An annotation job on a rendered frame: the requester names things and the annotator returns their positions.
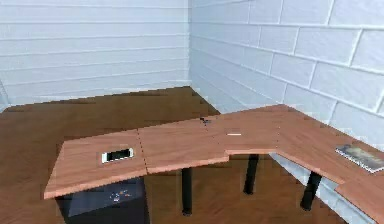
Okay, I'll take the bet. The brown wooden corner desk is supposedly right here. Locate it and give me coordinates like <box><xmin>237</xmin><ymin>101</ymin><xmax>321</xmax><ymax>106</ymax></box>
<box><xmin>43</xmin><ymin>104</ymin><xmax>384</xmax><ymax>224</ymax></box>

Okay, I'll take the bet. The white framed black phone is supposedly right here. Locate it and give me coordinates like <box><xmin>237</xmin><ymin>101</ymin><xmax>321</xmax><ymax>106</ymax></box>
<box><xmin>101</xmin><ymin>147</ymin><xmax>135</xmax><ymax>164</ymax></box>

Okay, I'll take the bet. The grey flat book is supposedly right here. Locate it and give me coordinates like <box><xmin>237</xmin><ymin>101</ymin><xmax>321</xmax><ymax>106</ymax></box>
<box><xmin>335</xmin><ymin>143</ymin><xmax>384</xmax><ymax>174</ymax></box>

